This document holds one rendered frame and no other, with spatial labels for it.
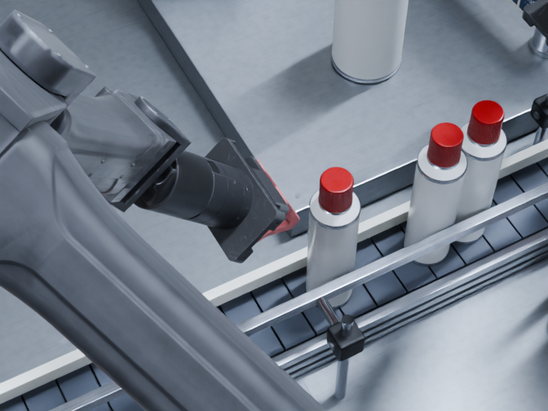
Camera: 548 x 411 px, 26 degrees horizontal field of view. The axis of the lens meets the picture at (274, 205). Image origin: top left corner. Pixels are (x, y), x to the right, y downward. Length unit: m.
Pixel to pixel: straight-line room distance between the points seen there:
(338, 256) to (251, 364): 0.72
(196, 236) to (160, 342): 0.93
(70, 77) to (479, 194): 0.77
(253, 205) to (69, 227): 0.58
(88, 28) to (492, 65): 0.54
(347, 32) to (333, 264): 0.34
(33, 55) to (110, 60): 1.05
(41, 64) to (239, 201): 0.50
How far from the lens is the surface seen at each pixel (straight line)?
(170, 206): 0.99
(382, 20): 1.42
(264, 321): 1.20
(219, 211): 1.03
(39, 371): 1.25
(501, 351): 1.36
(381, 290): 1.32
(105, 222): 0.49
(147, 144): 0.87
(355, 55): 1.46
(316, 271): 1.25
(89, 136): 0.69
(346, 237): 1.19
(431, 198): 1.24
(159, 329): 0.49
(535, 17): 1.28
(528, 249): 1.38
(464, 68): 1.53
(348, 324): 1.16
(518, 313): 1.39
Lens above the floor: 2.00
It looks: 55 degrees down
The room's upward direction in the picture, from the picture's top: straight up
